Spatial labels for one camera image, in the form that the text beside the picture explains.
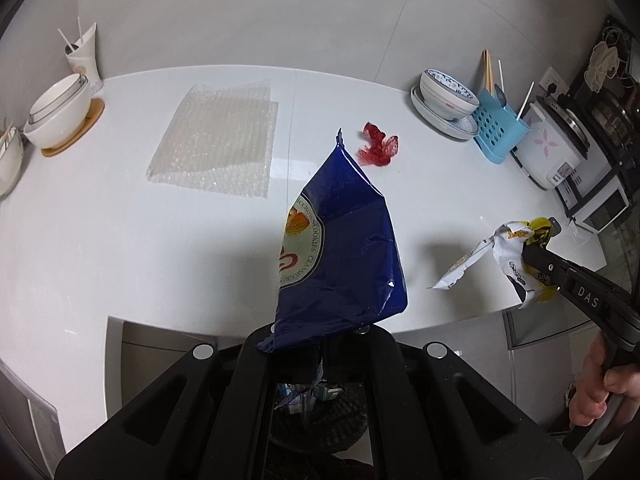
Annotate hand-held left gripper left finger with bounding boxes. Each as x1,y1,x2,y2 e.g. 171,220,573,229
54,325,322,480

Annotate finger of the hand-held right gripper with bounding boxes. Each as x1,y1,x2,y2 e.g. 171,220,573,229
522,245,621,333
531,216,562,250

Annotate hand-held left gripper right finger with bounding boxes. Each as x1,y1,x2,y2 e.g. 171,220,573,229
322,326,584,480

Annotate white and yellow snack wrapper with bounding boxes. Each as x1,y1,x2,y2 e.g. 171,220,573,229
427,217,561,311

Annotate black trash bin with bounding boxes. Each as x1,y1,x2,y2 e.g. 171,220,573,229
265,382,376,480

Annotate blue cookie bag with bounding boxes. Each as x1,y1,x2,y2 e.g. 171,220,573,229
255,129,408,356

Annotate person's right hand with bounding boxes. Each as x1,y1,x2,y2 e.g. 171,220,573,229
570,332,640,428

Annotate white microwave oven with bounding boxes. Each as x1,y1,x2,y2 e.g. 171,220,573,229
555,160,631,233

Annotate white rice cooker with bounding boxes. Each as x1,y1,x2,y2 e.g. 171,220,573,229
512,95,593,191

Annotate blue utensil holder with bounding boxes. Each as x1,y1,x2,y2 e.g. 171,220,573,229
472,87,530,165

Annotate black coffee machine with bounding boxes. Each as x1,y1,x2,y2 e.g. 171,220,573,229
570,15,640,171

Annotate wooden chopsticks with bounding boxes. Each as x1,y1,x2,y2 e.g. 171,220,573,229
481,50,497,96

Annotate white lace cloth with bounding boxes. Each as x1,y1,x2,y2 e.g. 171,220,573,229
587,40,622,93

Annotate blue patterned bowl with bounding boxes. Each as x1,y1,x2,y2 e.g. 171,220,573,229
419,67,481,122

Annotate red mesh net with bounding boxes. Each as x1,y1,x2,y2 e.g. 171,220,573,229
357,121,400,168

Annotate bubble wrap sheet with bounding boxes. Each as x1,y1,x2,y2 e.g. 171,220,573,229
146,80,279,198

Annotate grey cabinet front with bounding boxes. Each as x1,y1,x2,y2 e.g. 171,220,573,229
0,350,66,466

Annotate round wooden coaster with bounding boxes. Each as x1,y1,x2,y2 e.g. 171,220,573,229
41,99,106,157

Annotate stacked white bowls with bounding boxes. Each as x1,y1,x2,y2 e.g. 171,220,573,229
23,74,93,150

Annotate white bowl with patterned rim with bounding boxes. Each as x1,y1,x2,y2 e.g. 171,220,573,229
0,125,25,197

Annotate glass bowl lid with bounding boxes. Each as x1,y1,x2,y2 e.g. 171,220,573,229
28,74,90,126

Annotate white paper cup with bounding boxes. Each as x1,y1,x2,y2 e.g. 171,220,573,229
65,22,104,95

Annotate white wall socket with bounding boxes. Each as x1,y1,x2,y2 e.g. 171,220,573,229
542,66,569,98

